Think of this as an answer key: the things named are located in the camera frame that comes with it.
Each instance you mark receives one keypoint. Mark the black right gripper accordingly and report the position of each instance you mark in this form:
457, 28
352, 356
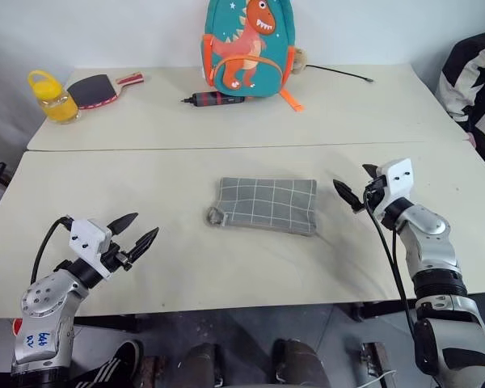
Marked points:
375, 194

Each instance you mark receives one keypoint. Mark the black red electric screwdriver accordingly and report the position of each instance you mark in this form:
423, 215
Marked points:
210, 98

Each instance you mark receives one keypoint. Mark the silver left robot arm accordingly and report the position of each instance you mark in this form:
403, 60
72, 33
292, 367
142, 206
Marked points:
44, 307

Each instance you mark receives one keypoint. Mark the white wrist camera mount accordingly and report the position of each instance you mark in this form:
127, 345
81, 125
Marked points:
87, 236
396, 178

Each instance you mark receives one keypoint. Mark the teal dinosaur backpack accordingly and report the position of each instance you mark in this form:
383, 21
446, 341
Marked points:
246, 40

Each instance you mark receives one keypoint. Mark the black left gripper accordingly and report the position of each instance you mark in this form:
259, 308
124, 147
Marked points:
115, 256

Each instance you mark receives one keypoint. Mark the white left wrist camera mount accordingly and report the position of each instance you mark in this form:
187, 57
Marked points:
87, 236

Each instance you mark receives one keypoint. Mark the dark rounded shape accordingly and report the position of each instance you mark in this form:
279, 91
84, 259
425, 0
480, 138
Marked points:
202, 363
299, 363

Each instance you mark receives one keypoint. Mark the black red table tennis paddle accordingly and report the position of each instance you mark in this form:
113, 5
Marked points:
91, 89

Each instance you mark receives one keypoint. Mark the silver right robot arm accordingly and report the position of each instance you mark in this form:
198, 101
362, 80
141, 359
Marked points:
432, 258

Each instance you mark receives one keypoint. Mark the brown furry pompom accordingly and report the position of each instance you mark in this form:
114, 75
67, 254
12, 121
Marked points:
300, 60

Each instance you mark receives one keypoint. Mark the black shoe with white stripes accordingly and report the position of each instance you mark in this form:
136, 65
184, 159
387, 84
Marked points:
119, 361

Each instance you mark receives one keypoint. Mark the grey checked pouch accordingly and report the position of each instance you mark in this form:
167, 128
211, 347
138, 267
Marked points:
266, 202

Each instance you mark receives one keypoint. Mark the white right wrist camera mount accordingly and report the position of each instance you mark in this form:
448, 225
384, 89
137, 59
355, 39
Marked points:
396, 178

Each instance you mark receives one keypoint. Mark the black and white jacket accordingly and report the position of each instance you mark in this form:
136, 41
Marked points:
477, 81

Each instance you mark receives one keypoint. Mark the yellow lidded plastic jar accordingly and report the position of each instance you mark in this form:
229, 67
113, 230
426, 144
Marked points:
54, 101

